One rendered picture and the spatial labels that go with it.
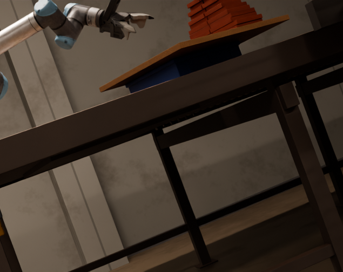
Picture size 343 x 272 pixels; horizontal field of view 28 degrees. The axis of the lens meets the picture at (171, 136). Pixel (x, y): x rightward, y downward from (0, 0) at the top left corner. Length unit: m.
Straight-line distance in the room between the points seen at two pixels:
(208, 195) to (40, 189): 1.40
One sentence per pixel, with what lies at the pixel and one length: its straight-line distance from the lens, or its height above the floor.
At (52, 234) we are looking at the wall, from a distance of 5.45.
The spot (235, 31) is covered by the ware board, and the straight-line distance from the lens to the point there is 2.18.
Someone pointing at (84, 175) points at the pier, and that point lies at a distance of 5.21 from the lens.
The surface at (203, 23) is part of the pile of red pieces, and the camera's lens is 2.38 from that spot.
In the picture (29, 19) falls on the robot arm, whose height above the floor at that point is 1.39.
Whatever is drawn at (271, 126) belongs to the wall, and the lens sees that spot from 6.02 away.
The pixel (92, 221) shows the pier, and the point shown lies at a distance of 5.21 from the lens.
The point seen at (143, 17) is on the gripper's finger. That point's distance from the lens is 2.68.
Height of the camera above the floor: 0.78
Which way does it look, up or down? level
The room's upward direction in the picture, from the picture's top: 20 degrees counter-clockwise
